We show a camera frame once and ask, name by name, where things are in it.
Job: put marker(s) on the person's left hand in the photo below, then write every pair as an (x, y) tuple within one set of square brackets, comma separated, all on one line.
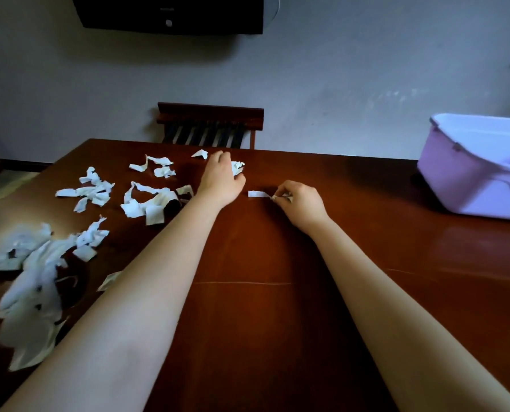
[(217, 182)]

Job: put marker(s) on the person's right hand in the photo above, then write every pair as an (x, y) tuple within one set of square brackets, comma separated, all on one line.
[(303, 208)]

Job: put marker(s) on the person's left thumb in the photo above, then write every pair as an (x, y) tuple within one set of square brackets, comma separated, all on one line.
[(240, 181)]

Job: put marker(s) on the person's right thumb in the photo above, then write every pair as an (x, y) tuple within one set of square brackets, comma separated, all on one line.
[(280, 199)]

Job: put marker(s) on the white paper piece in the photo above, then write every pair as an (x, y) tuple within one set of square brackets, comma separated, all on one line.
[(237, 167)]

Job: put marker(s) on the small white paper strip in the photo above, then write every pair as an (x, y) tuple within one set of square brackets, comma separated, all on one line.
[(258, 194)]

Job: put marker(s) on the person's right forearm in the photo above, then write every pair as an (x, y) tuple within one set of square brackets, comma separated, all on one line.
[(400, 326)]

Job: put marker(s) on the person's left forearm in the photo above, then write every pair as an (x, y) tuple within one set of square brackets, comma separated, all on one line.
[(122, 321)]

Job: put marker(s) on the dark wooden chair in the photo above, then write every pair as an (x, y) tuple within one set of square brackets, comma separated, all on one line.
[(210, 113)]

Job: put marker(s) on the scattered torn paper scraps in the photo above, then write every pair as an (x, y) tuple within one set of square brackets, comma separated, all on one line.
[(152, 206)]

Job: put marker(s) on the purple plastic basin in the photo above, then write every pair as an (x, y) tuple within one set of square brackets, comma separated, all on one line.
[(469, 180)]

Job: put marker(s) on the black wall-mounted television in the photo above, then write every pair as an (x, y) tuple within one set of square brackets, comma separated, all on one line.
[(169, 12)]

